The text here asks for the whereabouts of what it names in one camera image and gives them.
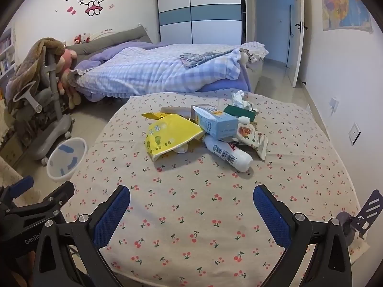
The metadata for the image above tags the wall map poster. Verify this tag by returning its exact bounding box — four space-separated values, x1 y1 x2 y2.
319 0 373 33

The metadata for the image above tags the pink plush toy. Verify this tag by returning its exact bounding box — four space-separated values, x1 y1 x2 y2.
57 49 82 110

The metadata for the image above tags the blue checked quilt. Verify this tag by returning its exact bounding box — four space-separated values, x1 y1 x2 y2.
73 42 268 100

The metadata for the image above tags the grey desk chair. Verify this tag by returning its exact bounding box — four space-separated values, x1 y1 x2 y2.
6 37 75 160

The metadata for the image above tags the grey headboard cushion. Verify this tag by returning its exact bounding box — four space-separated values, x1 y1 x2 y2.
64 26 153 58

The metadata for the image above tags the cherry print tablecloth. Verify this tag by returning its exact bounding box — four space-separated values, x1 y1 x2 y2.
69 91 370 287

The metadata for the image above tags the light blue carton box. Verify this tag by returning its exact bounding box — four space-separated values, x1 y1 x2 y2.
191 105 240 139

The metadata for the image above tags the purple clamp holder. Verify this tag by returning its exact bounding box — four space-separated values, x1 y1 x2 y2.
335 189 383 240

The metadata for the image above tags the bookshelf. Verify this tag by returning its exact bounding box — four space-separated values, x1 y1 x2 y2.
0 28 16 77

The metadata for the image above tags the white and blue wardrobe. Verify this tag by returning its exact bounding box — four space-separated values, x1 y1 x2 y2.
153 0 246 45

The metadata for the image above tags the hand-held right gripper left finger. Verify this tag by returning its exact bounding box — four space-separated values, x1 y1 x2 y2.
31 185 131 287

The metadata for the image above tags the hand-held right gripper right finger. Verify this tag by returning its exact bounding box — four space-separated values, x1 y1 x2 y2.
253 185 354 287

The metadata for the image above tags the white wall switch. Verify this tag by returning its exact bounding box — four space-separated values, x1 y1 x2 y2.
349 122 361 145

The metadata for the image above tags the white door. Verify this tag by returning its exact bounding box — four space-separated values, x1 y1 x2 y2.
287 0 309 88

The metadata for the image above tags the brown fleece blanket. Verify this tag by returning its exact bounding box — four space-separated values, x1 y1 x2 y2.
6 37 66 111

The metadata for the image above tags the white plastic bin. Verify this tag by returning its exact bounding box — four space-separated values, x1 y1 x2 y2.
46 138 88 183

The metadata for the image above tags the green and yellow sponge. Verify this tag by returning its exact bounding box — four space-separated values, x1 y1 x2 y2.
224 105 258 122

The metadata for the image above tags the orange printed white packet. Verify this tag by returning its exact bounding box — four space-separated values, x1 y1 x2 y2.
236 124 268 160

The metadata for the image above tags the folded striped cloth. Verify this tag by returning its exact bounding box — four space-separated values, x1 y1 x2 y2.
180 48 237 70

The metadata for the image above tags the bed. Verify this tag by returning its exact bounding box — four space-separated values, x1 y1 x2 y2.
64 25 268 100

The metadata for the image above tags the white plastic bottle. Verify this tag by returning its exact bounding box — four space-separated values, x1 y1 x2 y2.
204 136 253 173

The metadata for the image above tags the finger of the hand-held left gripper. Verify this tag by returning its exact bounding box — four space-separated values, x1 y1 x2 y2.
0 175 35 207
4 181 75 228

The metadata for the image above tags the yellow snack bag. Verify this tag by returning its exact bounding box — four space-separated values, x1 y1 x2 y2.
141 112 205 162

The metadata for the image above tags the crumpled white tissue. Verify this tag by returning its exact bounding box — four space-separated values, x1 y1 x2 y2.
230 90 255 111

